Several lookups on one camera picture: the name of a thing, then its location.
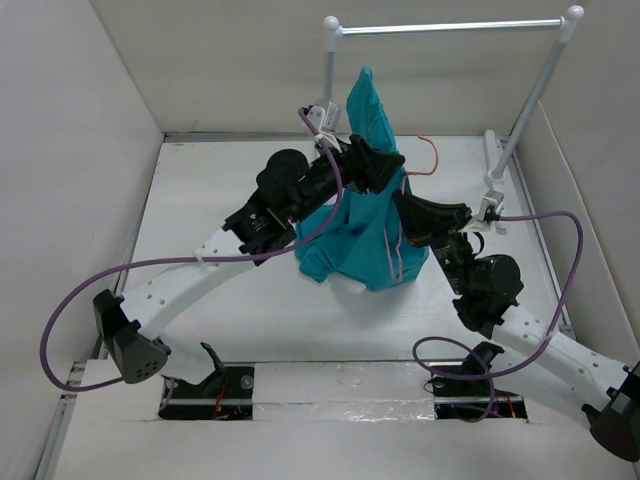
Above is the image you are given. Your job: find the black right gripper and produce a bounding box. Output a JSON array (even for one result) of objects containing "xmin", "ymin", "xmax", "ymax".
[{"xmin": 393, "ymin": 188, "xmax": 474, "ymax": 295}]

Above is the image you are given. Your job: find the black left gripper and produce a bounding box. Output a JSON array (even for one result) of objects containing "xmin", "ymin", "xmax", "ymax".
[{"xmin": 288, "ymin": 131, "xmax": 402, "ymax": 226}]

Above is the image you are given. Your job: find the teal t shirt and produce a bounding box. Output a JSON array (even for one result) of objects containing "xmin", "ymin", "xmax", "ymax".
[{"xmin": 295, "ymin": 67, "xmax": 429, "ymax": 291}]

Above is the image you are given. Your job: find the pink wire hanger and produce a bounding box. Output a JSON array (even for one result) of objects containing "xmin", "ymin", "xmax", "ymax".
[{"xmin": 383, "ymin": 135, "xmax": 440, "ymax": 284}]

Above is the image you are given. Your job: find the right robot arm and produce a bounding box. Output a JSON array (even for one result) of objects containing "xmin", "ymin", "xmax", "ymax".
[{"xmin": 391, "ymin": 188, "xmax": 639, "ymax": 463}]

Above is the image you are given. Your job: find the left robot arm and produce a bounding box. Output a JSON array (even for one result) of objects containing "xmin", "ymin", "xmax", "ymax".
[{"xmin": 93, "ymin": 135, "xmax": 405, "ymax": 397}]

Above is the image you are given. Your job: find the white clothes rack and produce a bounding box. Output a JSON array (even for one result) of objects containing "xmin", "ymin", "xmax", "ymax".
[{"xmin": 318, "ymin": 5, "xmax": 585, "ymax": 192}]

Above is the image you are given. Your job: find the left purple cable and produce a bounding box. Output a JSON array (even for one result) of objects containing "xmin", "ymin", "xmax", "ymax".
[{"xmin": 39, "ymin": 107, "xmax": 346, "ymax": 391}]

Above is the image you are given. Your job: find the purple cable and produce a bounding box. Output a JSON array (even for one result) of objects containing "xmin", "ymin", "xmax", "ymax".
[
  {"xmin": 413, "ymin": 211, "xmax": 585, "ymax": 424},
  {"xmin": 39, "ymin": 107, "xmax": 346, "ymax": 391}
]

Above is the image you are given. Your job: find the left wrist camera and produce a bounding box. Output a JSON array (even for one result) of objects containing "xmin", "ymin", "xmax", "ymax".
[{"xmin": 299, "ymin": 100, "xmax": 342, "ymax": 140}]

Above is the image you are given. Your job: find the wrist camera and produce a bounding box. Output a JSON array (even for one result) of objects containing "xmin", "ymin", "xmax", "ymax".
[
  {"xmin": 478, "ymin": 190, "xmax": 507, "ymax": 235},
  {"xmin": 299, "ymin": 100, "xmax": 342, "ymax": 140}
]

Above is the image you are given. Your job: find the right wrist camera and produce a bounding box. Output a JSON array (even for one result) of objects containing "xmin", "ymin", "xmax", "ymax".
[{"xmin": 478, "ymin": 190, "xmax": 507, "ymax": 235}]

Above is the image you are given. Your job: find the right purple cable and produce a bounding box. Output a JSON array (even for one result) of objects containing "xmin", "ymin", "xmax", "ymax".
[{"xmin": 413, "ymin": 211, "xmax": 585, "ymax": 424}]

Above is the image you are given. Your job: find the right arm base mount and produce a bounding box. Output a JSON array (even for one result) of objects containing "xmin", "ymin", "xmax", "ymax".
[{"xmin": 423, "ymin": 354, "xmax": 528, "ymax": 422}]

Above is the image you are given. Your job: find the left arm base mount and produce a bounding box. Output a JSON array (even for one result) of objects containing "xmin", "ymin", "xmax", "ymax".
[{"xmin": 158, "ymin": 342, "xmax": 255, "ymax": 422}]

